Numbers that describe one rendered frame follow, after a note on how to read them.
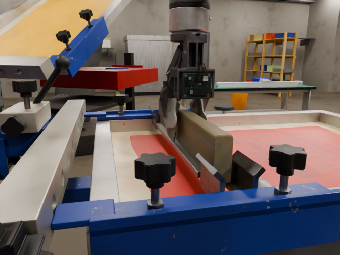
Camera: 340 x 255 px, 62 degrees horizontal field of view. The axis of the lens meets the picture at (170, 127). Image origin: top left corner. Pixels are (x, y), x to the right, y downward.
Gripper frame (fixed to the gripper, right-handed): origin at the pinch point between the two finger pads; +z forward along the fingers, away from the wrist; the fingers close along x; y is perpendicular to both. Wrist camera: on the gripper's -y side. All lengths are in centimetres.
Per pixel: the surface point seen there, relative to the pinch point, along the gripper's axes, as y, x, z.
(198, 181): 12.6, -0.9, 5.3
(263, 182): 15.7, 9.9, 5.0
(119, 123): -25.3, -12.2, 2.9
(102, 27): -60, -15, -27
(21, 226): 36.3, -22.3, -4.0
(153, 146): -9.3, -4.9, 5.3
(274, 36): -834, 555, -92
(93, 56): -367, -27, -17
